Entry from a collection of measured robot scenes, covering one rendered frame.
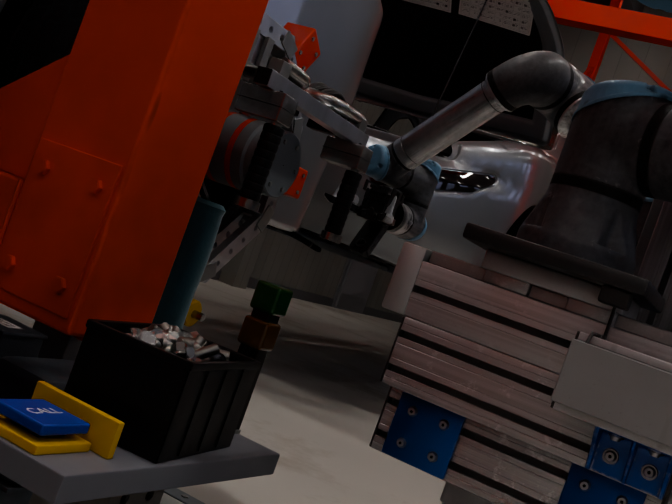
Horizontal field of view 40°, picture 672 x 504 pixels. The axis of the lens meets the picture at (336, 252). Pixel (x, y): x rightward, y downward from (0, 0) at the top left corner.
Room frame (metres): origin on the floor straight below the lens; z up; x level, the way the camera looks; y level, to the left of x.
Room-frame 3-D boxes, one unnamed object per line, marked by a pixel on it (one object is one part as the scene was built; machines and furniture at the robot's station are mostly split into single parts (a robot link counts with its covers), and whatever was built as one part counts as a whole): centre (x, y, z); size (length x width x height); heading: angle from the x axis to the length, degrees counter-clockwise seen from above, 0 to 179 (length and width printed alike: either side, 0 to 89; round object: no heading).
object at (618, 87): (1.16, -0.29, 0.98); 0.13 x 0.12 x 0.14; 50
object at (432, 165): (2.15, -0.12, 0.95); 0.11 x 0.08 x 0.11; 135
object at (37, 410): (0.93, 0.22, 0.47); 0.07 x 0.07 x 0.02; 64
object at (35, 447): (0.93, 0.22, 0.46); 0.08 x 0.08 x 0.01; 64
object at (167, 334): (1.10, 0.14, 0.51); 0.20 x 0.14 x 0.13; 162
